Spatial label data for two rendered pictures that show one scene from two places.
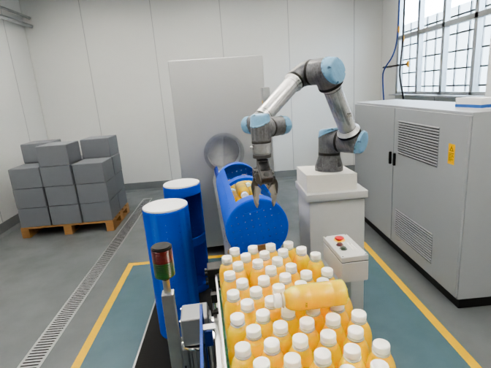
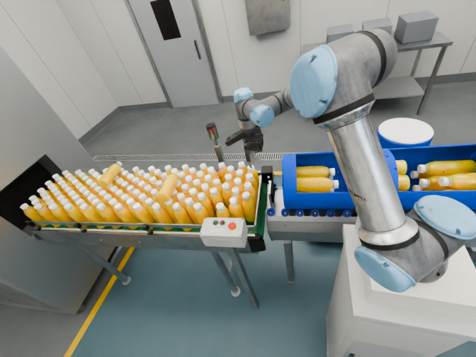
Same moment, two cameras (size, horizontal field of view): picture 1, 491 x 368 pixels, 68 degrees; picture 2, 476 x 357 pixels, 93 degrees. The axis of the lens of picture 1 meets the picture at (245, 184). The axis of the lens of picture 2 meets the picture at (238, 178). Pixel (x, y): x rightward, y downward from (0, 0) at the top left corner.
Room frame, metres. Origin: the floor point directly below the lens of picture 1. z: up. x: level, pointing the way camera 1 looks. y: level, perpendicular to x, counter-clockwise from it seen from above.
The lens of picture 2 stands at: (1.67, -0.87, 1.94)
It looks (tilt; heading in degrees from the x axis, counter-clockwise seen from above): 42 degrees down; 116
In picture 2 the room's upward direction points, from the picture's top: 15 degrees counter-clockwise
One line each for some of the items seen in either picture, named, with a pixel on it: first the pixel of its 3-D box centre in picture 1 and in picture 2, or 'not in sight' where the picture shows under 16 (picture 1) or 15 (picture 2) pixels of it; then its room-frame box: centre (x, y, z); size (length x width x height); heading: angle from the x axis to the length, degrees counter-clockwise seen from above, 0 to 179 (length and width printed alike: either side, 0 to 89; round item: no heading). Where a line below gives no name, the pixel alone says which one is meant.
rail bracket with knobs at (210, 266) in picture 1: (217, 276); (267, 175); (1.38, 0.15, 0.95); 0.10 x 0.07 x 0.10; 96
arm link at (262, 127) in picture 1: (261, 128); (244, 104); (1.39, -0.08, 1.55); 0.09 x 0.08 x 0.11; 133
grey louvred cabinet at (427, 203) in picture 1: (417, 179); not in sight; (3.44, -1.69, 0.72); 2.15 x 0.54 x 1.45; 2
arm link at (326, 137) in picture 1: (330, 139); (435, 227); (1.94, -0.47, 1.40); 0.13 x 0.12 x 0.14; 43
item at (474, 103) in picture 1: (475, 102); not in sight; (2.64, -1.69, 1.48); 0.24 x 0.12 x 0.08; 10
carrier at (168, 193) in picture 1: (188, 236); not in sight; (2.72, 0.49, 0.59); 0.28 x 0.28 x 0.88
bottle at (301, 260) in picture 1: (302, 273); (236, 212); (1.28, -0.19, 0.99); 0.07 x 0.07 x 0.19
